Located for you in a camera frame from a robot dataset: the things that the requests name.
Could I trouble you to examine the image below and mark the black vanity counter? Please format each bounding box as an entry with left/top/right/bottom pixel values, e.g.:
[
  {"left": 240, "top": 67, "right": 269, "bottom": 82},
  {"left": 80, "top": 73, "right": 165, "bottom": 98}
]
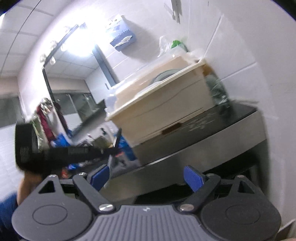
[{"left": 102, "top": 102, "right": 266, "bottom": 199}]

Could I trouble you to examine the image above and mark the green cloth by bin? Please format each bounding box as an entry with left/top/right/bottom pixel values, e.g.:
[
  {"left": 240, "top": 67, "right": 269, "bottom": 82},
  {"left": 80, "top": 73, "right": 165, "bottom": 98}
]
[{"left": 205, "top": 74, "right": 229, "bottom": 105}]

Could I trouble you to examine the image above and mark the blue printed plastic bag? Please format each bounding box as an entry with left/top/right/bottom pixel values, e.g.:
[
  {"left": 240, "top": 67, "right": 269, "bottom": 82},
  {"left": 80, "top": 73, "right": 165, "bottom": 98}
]
[{"left": 50, "top": 130, "right": 73, "bottom": 148}]

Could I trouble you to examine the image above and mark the beige plastic storage bin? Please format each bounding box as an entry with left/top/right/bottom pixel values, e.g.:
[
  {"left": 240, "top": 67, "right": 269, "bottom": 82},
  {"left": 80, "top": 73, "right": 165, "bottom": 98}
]
[{"left": 106, "top": 60, "right": 214, "bottom": 147}]

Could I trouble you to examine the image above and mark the blue tissue box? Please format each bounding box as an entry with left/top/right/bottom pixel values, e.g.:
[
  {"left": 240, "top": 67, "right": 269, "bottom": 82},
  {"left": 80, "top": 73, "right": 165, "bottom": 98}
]
[{"left": 118, "top": 136, "right": 137, "bottom": 161}]

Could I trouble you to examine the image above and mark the blue wall tissue dispenser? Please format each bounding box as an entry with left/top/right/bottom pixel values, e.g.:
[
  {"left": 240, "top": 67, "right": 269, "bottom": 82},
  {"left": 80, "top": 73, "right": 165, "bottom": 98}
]
[{"left": 107, "top": 16, "right": 137, "bottom": 52}]

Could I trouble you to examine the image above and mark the wall mirror black frame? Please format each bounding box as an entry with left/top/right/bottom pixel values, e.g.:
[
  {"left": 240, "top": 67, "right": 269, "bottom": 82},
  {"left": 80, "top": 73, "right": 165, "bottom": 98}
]
[{"left": 43, "top": 24, "right": 115, "bottom": 131}]

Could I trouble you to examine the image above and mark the dark red hanging cloth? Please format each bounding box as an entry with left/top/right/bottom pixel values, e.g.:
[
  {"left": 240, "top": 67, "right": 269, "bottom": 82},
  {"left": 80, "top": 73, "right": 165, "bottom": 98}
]
[{"left": 36, "top": 98, "right": 69, "bottom": 143}]

